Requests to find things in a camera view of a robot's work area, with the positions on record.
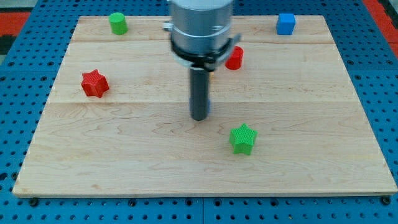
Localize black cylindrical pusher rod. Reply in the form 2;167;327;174
189;68;209;121

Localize green cylinder block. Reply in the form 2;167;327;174
108;12;128;35

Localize red cylinder block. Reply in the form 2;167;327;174
224;46;244;70

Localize red star block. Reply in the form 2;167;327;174
81;69;109;98

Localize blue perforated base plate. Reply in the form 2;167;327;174
1;0;397;223

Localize green star block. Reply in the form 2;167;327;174
229;123;258;156

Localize blue cube block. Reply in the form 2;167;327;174
276;13;296;35

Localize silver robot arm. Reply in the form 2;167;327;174
162;0;241;121

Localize wooden board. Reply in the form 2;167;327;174
13;16;397;198

